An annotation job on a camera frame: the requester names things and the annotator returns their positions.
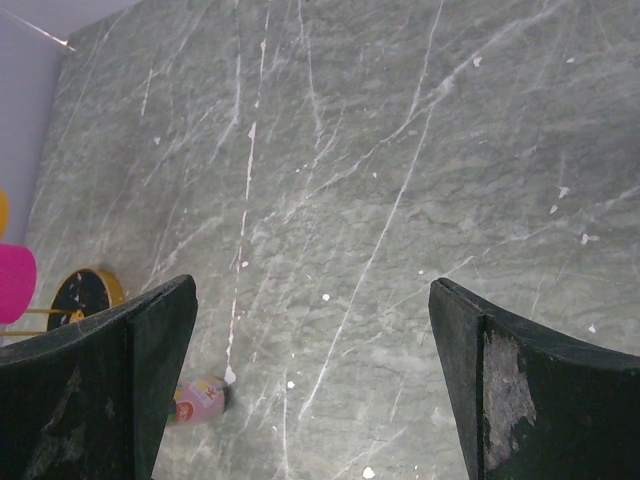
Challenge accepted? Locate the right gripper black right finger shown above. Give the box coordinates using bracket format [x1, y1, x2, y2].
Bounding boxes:
[429, 278, 639, 479]

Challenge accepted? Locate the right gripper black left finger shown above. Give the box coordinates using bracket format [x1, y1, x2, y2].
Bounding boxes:
[1, 275, 198, 479]

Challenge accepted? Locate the yellow wine glass rear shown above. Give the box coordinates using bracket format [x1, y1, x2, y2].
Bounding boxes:
[0, 190, 10, 238]

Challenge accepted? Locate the small pink bottle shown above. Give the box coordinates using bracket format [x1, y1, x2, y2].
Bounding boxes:
[167, 376, 230, 426]

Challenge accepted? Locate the gold wire glass rack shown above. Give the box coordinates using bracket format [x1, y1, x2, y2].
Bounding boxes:
[1, 268, 125, 338]

